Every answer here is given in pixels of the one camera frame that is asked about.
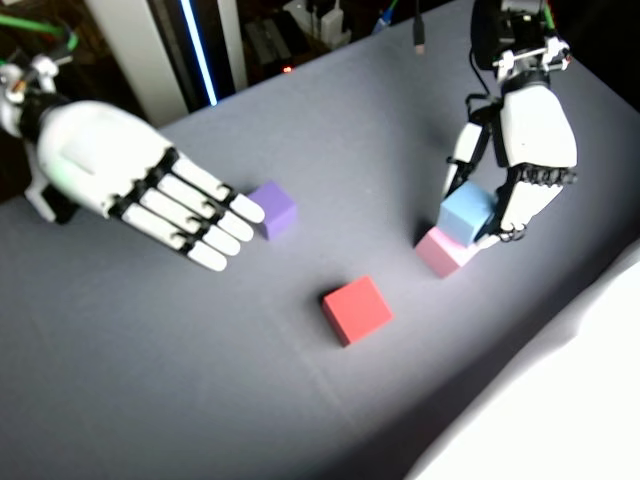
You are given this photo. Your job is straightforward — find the blue light strip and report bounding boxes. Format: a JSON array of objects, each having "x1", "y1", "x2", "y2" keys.
[{"x1": 179, "y1": 0, "x2": 220, "y2": 107}]

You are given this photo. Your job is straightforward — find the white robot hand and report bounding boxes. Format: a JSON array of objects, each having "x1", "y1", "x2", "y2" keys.
[
  {"x1": 439, "y1": 79, "x2": 580, "y2": 251},
  {"x1": 22, "y1": 99, "x2": 266, "y2": 274}
]

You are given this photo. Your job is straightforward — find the red cube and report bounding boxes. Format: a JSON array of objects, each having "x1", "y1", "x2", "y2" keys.
[{"x1": 320, "y1": 275, "x2": 395, "y2": 348}]

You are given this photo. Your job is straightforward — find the small blue cube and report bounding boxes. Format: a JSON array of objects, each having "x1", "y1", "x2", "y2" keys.
[{"x1": 437, "y1": 180, "x2": 501, "y2": 248}]

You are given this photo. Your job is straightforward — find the pink cube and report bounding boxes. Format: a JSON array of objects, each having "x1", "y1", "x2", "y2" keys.
[{"x1": 414, "y1": 227, "x2": 482, "y2": 279}]

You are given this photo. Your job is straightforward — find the black power strip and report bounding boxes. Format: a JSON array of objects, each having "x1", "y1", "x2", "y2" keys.
[{"x1": 242, "y1": 17, "x2": 295, "y2": 66}]

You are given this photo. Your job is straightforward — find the green cable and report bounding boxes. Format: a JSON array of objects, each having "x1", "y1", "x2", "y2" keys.
[{"x1": 0, "y1": 13, "x2": 80, "y2": 52}]

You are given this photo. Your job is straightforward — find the black USB cable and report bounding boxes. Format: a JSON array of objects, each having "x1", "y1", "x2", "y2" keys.
[{"x1": 410, "y1": 0, "x2": 428, "y2": 55}]

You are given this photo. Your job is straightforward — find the small purple cube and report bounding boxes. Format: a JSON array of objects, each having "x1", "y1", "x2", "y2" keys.
[{"x1": 247, "y1": 179, "x2": 299, "y2": 241}]

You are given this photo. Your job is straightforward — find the white pillar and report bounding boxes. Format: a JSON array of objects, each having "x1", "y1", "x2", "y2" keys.
[{"x1": 84, "y1": 0, "x2": 191, "y2": 129}]

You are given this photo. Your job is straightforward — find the grey table cloth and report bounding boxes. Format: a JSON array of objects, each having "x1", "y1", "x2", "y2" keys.
[{"x1": 0, "y1": 0, "x2": 640, "y2": 480}]

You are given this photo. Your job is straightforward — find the white power adapter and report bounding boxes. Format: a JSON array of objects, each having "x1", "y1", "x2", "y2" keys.
[{"x1": 285, "y1": 0, "x2": 354, "y2": 50}]

